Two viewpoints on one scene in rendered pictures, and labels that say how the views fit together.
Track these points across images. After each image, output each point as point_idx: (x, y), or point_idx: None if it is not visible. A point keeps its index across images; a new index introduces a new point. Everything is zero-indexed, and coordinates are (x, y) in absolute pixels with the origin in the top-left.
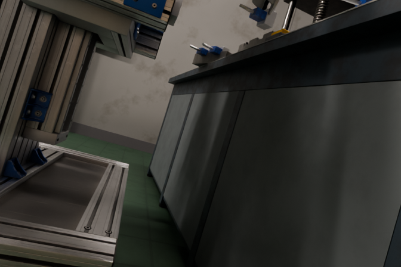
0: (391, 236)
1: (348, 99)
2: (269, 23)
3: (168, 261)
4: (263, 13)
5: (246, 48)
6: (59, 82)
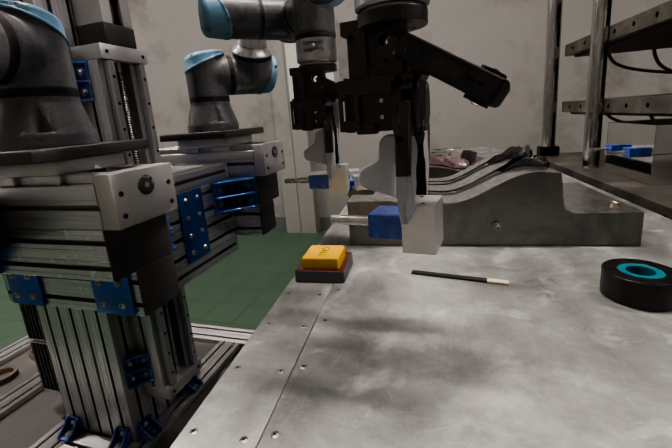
0: None
1: None
2: (339, 191)
3: None
4: (322, 180)
5: (317, 244)
6: (147, 340)
